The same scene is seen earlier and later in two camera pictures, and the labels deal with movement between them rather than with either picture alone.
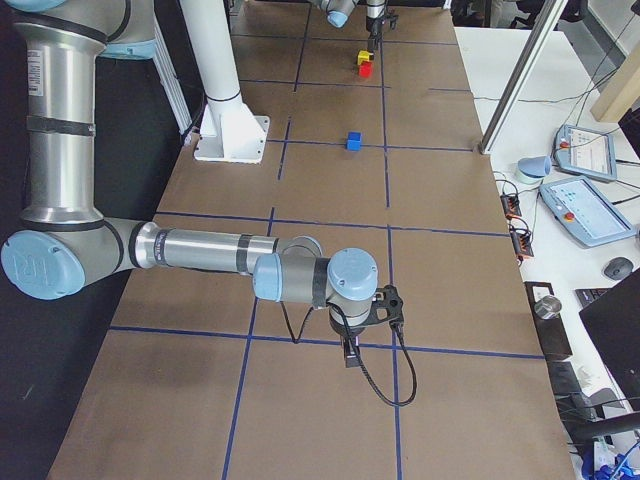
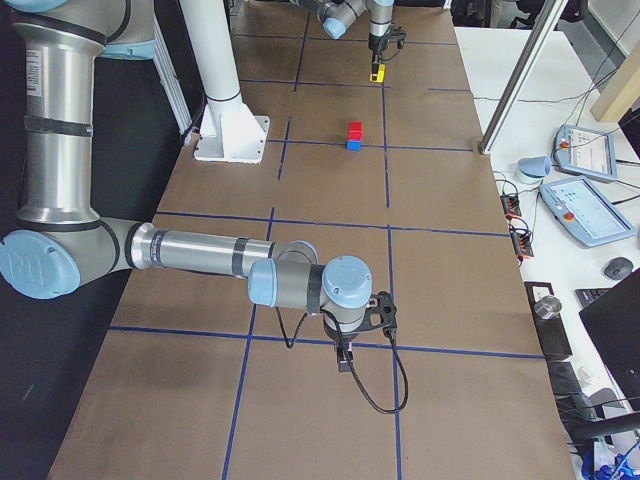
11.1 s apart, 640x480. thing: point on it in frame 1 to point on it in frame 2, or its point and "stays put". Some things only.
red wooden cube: [366, 69] to [355, 131]
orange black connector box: [511, 204] stays put
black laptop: [614, 319] stays put
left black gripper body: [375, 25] to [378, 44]
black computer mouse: [618, 267] stays put
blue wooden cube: [353, 142] stays put
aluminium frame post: [545, 25] stays put
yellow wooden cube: [363, 55] to [380, 74]
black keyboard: [587, 295] stays put
